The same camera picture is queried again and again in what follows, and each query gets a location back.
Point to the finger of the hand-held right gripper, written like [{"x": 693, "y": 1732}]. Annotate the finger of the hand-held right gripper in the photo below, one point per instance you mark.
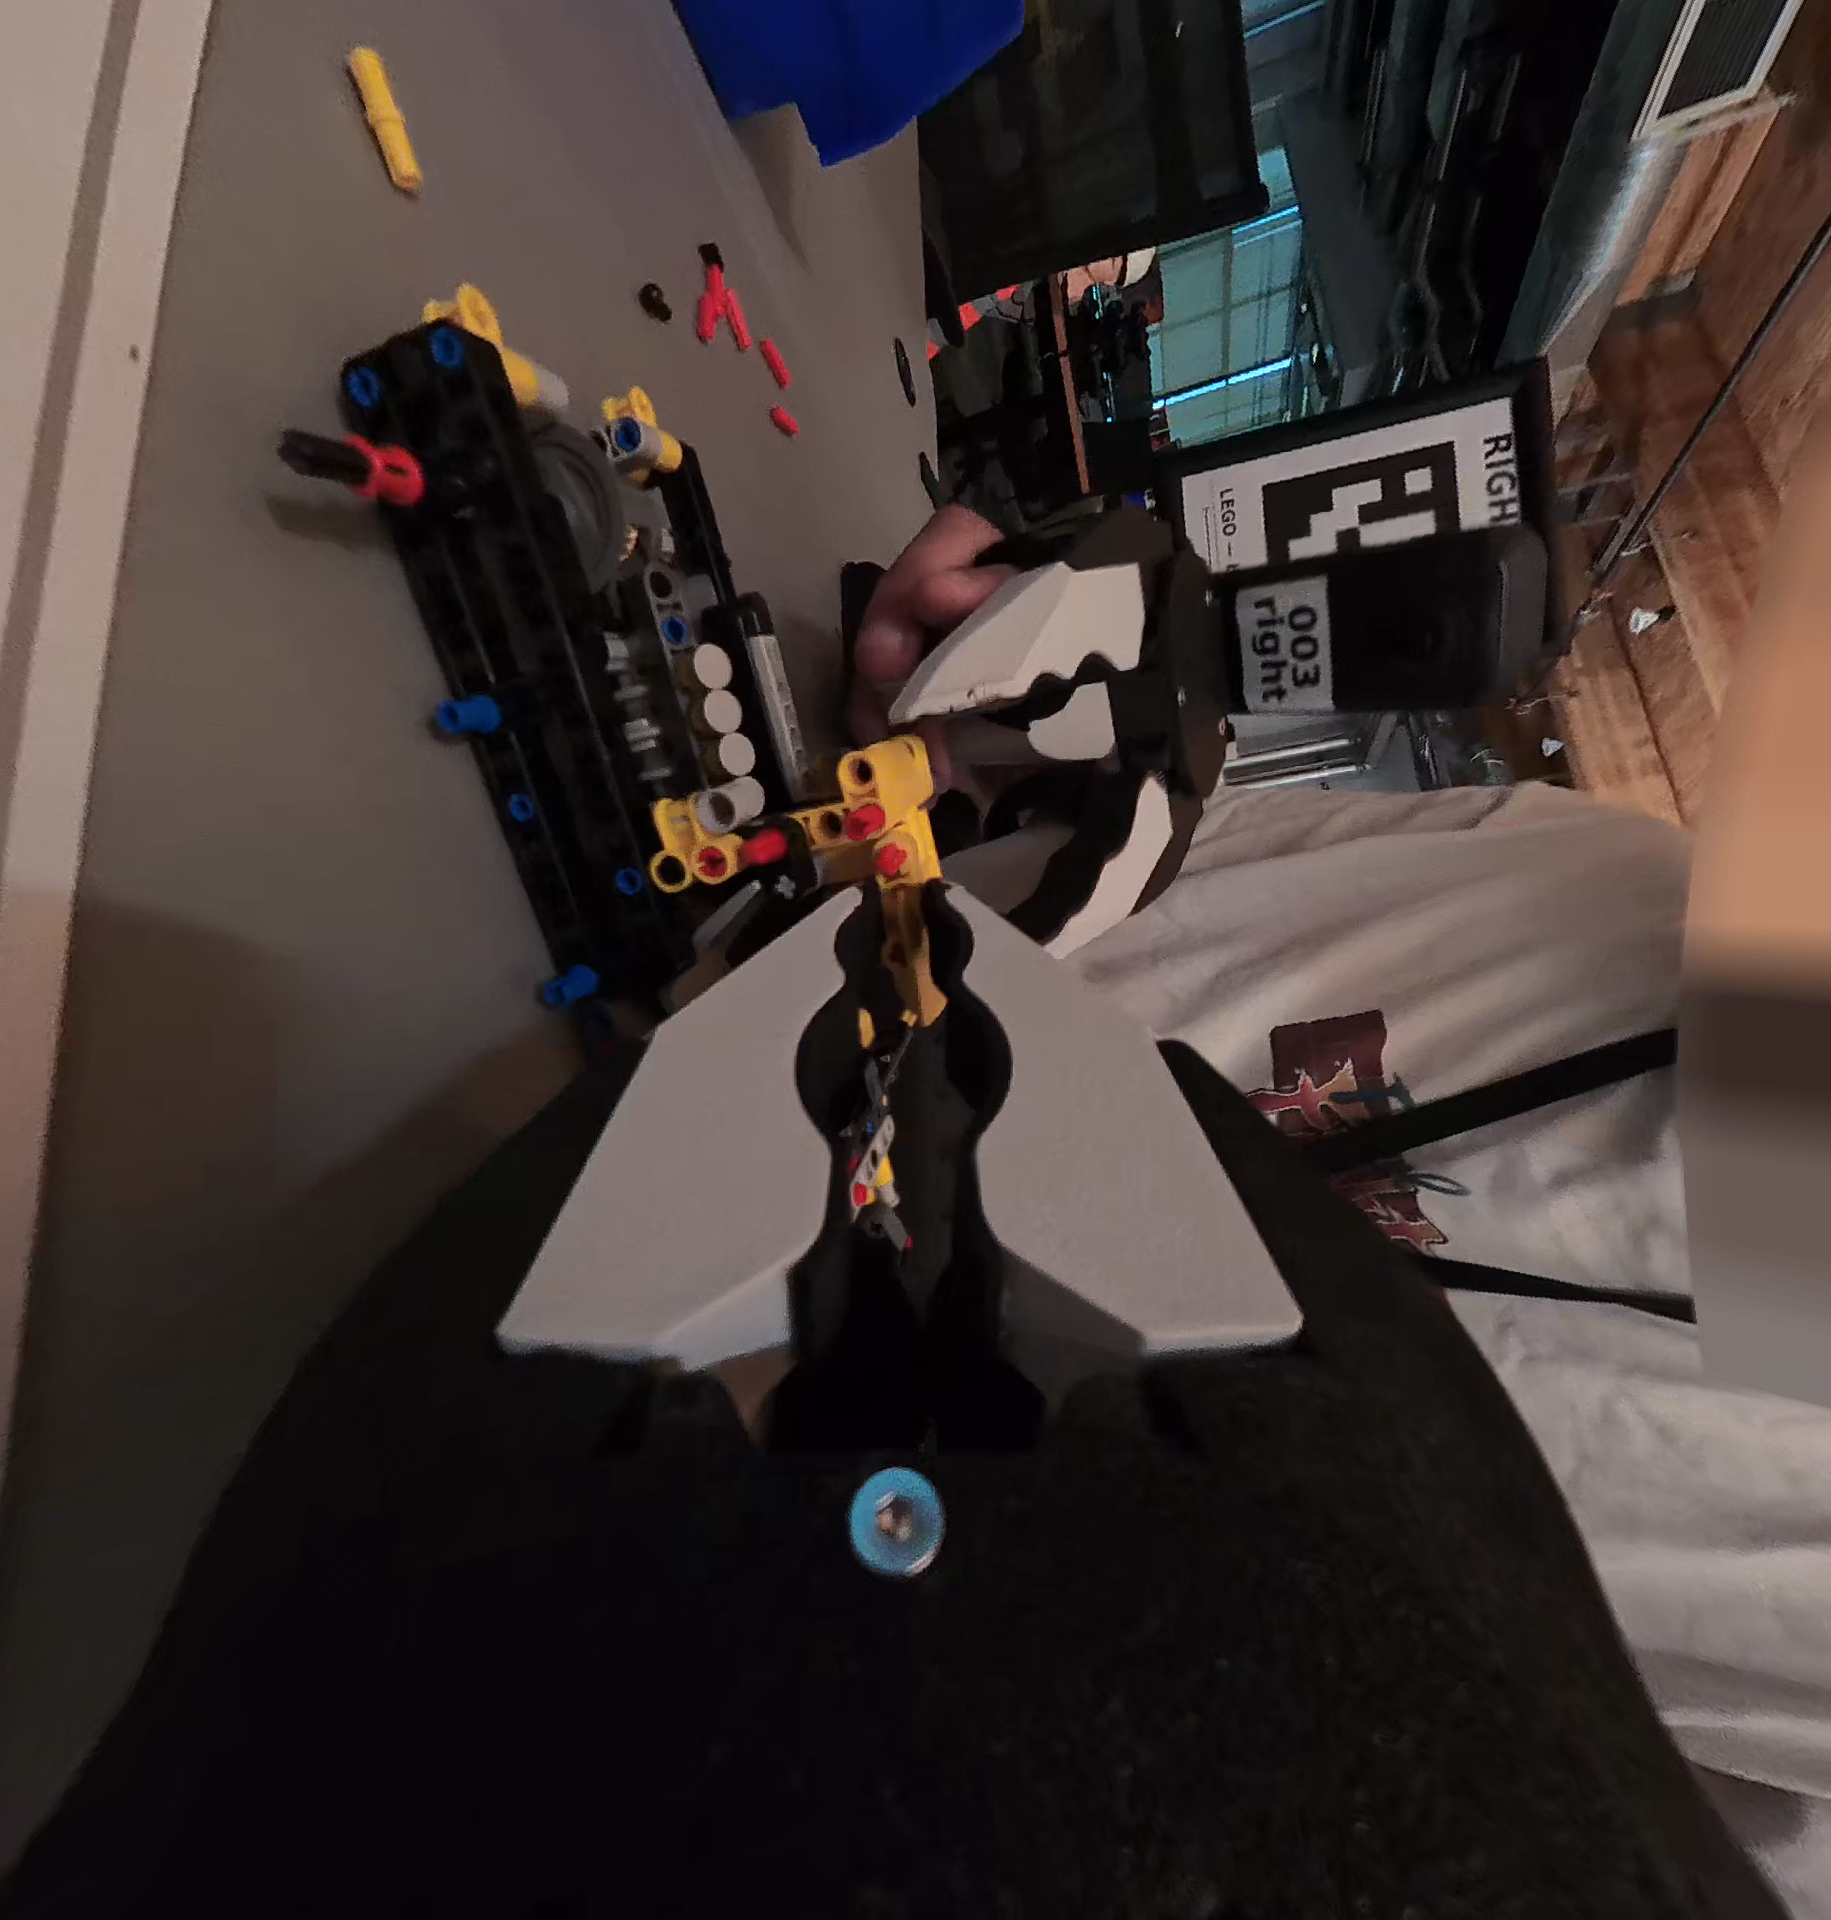
[
  {"x": 1132, "y": 857},
  {"x": 1037, "y": 631}
]

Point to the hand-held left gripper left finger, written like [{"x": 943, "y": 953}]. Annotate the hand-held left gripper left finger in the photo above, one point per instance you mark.
[{"x": 661, "y": 1201}]

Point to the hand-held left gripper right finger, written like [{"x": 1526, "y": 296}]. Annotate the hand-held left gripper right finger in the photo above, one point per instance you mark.
[{"x": 1142, "y": 1201}]

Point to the yellow black lego car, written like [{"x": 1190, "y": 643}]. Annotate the yellow black lego car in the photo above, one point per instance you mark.
[{"x": 585, "y": 631}]

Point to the scattered small lego pins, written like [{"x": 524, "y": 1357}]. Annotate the scattered small lego pins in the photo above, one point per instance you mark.
[{"x": 727, "y": 308}]

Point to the small yellow lego pin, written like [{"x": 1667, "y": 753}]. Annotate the small yellow lego pin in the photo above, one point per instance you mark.
[{"x": 382, "y": 122}]

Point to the person's right hand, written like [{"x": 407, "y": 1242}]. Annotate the person's right hand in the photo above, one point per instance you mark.
[{"x": 916, "y": 601}]

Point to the black table grommet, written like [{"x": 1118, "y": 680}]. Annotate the black table grommet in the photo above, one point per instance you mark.
[{"x": 903, "y": 372}]

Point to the black office chair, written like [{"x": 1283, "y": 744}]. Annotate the black office chair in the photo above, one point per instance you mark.
[{"x": 1096, "y": 137}]

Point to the blue storage bin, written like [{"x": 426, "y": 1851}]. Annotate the blue storage bin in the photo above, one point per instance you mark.
[{"x": 857, "y": 61}]

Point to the white vent grille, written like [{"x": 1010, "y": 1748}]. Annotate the white vent grille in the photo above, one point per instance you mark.
[{"x": 1718, "y": 61}]

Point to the silver ventilation duct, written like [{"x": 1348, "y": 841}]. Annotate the silver ventilation duct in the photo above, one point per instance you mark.
[{"x": 1589, "y": 257}]

